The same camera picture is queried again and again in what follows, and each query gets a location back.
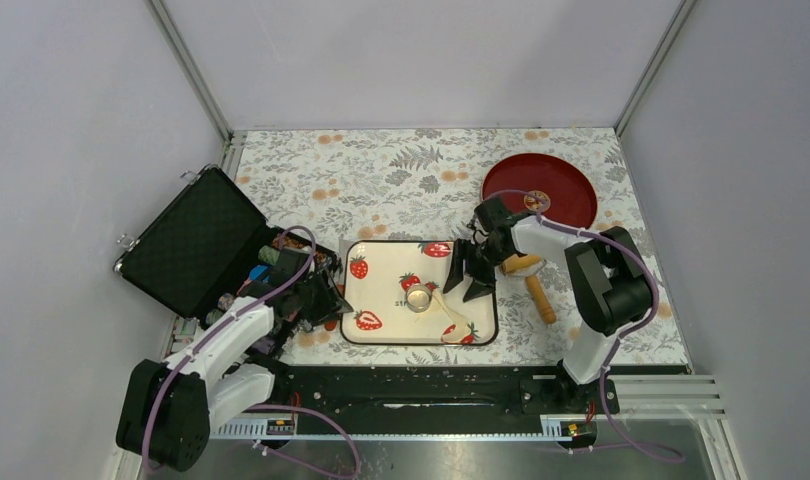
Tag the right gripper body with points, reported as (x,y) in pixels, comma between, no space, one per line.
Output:
(481,260)

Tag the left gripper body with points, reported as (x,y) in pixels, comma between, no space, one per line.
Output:
(318,299)

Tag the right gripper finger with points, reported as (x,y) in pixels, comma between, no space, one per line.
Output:
(481,285)
(455,274)

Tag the wooden dough roller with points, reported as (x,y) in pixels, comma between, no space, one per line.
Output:
(527,267)

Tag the white dough ball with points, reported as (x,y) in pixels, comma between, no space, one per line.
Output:
(460,330)

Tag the metal ring cutter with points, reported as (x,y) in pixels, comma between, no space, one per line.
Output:
(418,298)

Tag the strawberry print tray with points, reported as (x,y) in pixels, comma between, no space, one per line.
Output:
(396,291)

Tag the red round lacquer tray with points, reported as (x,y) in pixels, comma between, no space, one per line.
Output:
(527,180)

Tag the scraper with wooden handle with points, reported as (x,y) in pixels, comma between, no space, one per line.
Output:
(332,320)

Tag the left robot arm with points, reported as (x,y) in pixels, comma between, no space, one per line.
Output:
(171,406)

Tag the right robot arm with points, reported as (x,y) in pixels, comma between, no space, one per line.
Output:
(614,290)

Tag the blue poker chip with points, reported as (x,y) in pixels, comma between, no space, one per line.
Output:
(259,273)

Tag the floral tablecloth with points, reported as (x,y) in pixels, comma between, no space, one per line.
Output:
(423,184)

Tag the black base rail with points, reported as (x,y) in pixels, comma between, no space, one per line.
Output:
(447,400)

